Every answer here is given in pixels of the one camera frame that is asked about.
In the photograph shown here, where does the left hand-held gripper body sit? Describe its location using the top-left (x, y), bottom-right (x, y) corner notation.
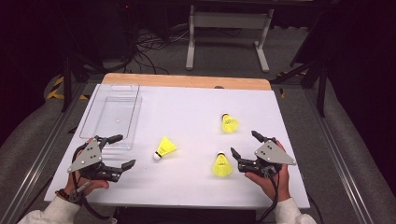
top-left (66, 134), bottom-right (124, 184)

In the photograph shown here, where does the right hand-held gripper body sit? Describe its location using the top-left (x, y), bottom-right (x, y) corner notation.
top-left (237, 136), bottom-right (297, 179)

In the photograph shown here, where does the yellow shuttlecock white cork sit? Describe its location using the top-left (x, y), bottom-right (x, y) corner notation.
top-left (152, 135), bottom-right (178, 161)
top-left (211, 151), bottom-right (233, 178)

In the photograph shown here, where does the yellow shuttlecock dark cork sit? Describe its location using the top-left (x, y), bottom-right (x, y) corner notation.
top-left (220, 113), bottom-right (240, 134)

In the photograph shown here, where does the person's left hand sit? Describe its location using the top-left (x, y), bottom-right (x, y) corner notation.
top-left (64, 146), bottom-right (110, 198)

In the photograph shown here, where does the person's right hand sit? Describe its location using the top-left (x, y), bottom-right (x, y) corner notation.
top-left (244, 139), bottom-right (292, 203)

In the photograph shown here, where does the clear plastic tray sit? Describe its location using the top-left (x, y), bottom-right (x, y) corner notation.
top-left (78, 83), bottom-right (143, 150)

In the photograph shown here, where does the dark wristband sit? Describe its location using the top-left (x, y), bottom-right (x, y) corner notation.
top-left (55, 188), bottom-right (78, 204)

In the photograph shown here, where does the black metal stand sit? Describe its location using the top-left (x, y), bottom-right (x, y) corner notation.
top-left (60, 52), bottom-right (106, 113)
top-left (270, 59), bottom-right (331, 119)

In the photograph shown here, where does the yellow black hazard tape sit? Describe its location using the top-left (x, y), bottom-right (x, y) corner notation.
top-left (46, 76), bottom-right (90, 101)

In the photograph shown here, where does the wooden table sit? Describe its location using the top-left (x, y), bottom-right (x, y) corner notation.
top-left (101, 72), bottom-right (273, 91)

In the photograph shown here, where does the white metal stand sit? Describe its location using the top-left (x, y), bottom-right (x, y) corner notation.
top-left (185, 4), bottom-right (276, 74)

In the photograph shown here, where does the right hand-held gripper black cable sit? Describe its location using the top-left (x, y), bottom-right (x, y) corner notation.
top-left (256, 174), bottom-right (280, 222)

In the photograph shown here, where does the hand-held gripper black cable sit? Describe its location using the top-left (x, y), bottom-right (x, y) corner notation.
top-left (70, 144), bottom-right (110, 221)
top-left (256, 174), bottom-right (280, 222)

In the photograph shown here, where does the aluminium floor rail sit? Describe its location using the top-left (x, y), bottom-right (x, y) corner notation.
top-left (303, 88), bottom-right (376, 224)
top-left (0, 82), bottom-right (94, 224)

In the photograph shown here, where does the left hand-held gripper black cable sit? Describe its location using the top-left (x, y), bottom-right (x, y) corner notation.
top-left (70, 144), bottom-right (110, 221)

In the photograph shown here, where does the black floor cable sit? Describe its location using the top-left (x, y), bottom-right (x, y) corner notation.
top-left (306, 193), bottom-right (325, 224)

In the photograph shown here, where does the bundle of black floor cables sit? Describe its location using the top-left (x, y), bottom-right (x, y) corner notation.
top-left (122, 27), bottom-right (191, 76)

